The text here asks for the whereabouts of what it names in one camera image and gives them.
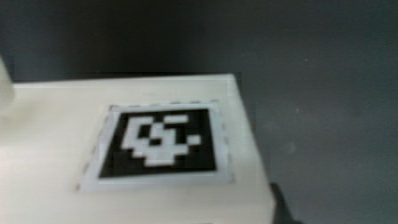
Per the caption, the white drawer without knob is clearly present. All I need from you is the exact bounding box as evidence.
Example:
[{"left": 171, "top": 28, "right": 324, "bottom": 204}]
[{"left": 0, "top": 53, "right": 279, "bottom": 224}]

